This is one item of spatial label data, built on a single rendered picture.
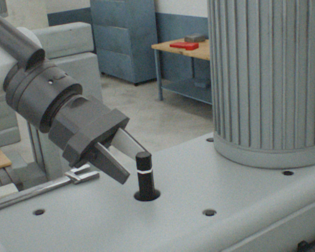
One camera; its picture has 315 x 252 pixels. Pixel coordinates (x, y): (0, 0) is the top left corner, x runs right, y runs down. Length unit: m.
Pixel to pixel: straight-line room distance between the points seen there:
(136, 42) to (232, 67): 7.31
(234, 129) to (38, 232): 0.31
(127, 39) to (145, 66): 0.58
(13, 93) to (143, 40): 7.41
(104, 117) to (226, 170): 0.20
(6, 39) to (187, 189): 0.32
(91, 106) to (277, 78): 0.26
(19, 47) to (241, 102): 0.32
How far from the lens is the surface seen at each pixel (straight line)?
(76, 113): 0.62
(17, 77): 0.65
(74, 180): 0.69
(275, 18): 0.63
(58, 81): 0.64
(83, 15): 10.43
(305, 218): 0.67
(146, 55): 8.10
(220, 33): 0.67
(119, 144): 0.66
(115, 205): 0.62
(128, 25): 7.86
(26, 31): 0.72
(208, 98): 6.42
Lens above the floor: 2.20
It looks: 21 degrees down
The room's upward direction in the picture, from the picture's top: 6 degrees counter-clockwise
